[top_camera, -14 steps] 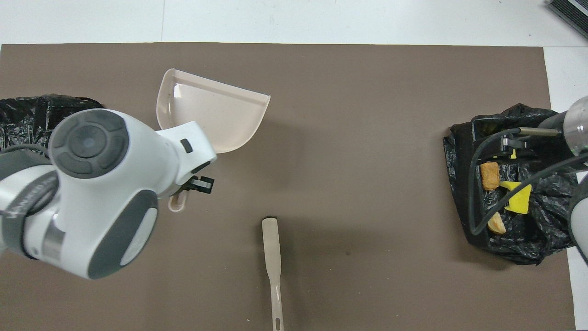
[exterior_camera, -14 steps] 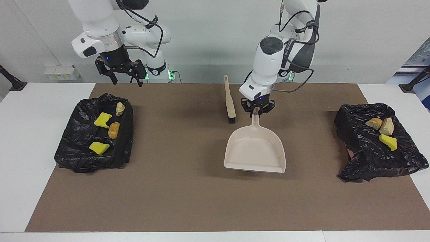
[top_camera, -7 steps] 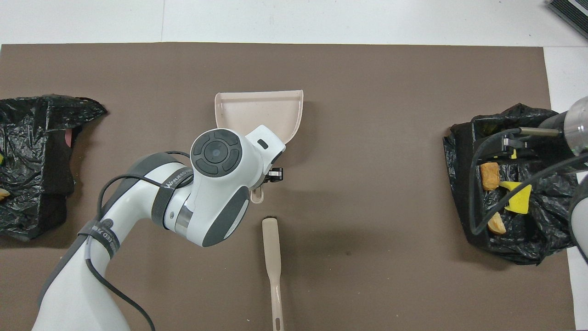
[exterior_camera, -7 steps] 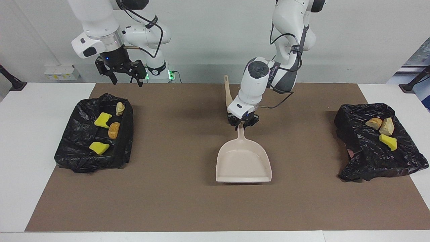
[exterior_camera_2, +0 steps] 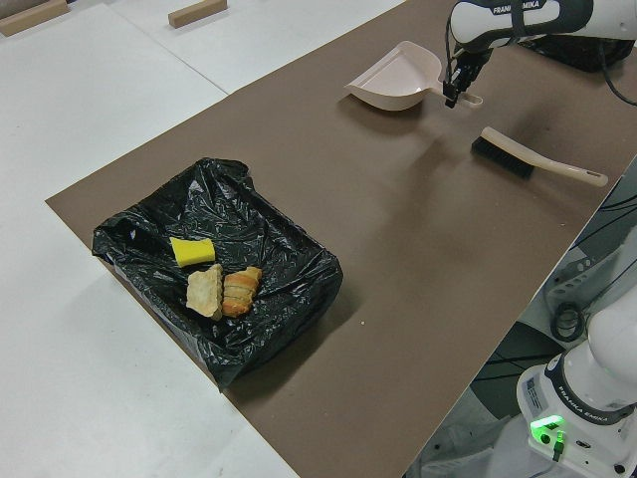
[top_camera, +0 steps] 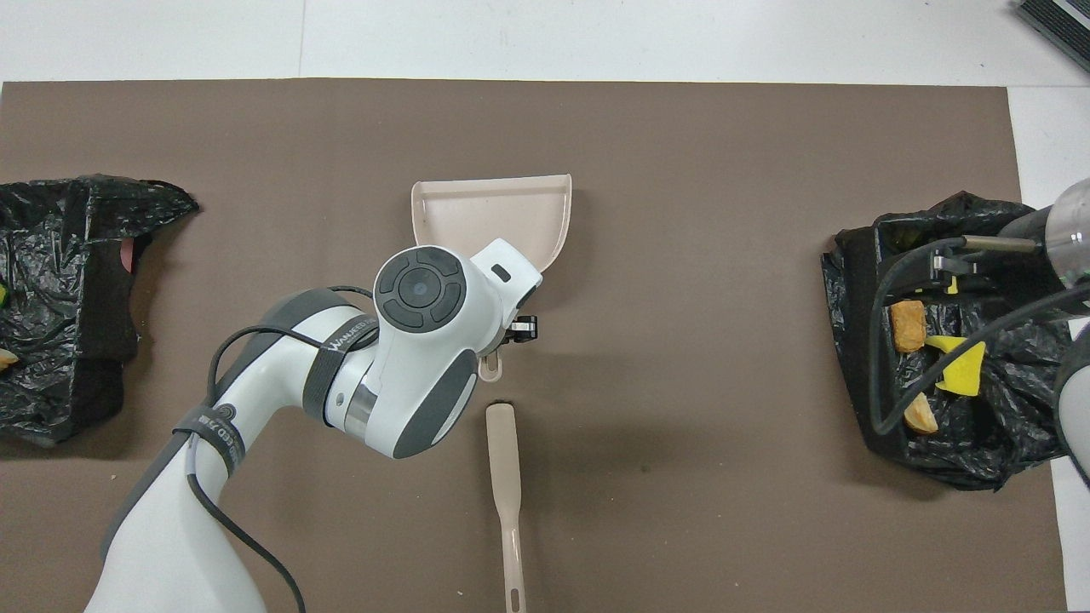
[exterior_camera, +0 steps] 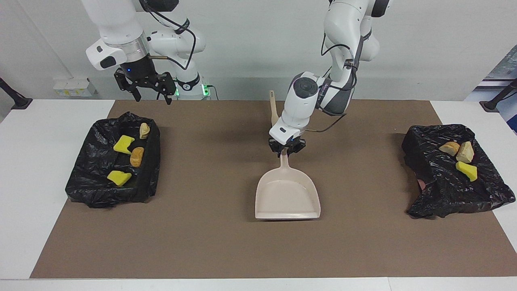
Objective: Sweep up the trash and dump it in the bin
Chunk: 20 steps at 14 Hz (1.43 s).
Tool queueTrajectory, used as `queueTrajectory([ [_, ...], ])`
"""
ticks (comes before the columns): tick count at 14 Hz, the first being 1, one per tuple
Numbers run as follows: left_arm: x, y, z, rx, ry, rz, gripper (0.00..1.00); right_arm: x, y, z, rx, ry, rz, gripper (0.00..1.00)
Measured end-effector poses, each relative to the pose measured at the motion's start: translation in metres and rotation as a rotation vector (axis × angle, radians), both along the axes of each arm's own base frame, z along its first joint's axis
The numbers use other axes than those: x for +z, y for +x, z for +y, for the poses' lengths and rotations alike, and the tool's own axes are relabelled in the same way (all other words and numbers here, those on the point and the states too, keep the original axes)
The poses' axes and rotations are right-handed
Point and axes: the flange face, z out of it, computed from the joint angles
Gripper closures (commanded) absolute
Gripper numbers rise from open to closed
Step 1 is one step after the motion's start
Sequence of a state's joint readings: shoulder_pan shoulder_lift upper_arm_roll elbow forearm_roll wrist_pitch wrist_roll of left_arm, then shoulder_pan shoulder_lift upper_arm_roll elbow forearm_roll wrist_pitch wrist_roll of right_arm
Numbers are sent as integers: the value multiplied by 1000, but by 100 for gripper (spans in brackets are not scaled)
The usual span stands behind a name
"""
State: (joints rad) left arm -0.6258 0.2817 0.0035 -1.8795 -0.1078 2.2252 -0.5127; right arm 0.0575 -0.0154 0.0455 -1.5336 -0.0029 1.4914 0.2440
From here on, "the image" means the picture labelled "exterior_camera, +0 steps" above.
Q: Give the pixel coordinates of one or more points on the white wall socket box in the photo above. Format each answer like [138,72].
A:
[74,88]

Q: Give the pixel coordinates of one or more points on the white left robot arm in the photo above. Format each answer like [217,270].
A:
[301,105]

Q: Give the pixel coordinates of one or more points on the pale curled pastry piece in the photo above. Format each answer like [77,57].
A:
[144,131]

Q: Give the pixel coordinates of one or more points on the pale bread chunk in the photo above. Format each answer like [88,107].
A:
[465,152]

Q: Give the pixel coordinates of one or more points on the beige brush black bristles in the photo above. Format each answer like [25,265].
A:
[273,107]

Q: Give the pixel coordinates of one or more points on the black bag-lined trash bin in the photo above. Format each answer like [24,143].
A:
[101,190]
[456,194]

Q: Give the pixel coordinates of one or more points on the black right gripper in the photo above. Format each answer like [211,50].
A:
[141,74]

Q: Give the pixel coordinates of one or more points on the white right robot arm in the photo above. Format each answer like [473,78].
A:
[117,28]

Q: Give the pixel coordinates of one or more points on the beige plastic dustpan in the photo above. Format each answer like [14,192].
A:
[286,194]

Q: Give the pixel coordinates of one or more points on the black stand foot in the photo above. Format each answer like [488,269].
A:
[20,102]
[490,106]

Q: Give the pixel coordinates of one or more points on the notched yellow sponge piece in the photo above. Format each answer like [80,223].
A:
[123,144]

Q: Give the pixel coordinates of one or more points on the striped croissant bread piece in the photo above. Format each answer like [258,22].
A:
[449,148]

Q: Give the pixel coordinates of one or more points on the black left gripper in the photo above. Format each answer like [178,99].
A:
[286,143]

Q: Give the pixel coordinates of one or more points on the brown fried nugget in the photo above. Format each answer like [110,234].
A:
[137,157]

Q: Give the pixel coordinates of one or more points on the brown table mat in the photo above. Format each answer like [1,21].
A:
[202,250]

